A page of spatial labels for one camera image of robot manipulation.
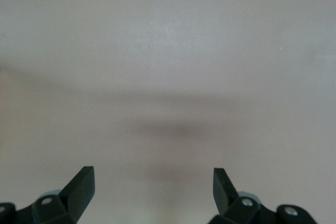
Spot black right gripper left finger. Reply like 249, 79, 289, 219
0, 166, 95, 224

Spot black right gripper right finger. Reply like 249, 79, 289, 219
208, 167, 319, 224

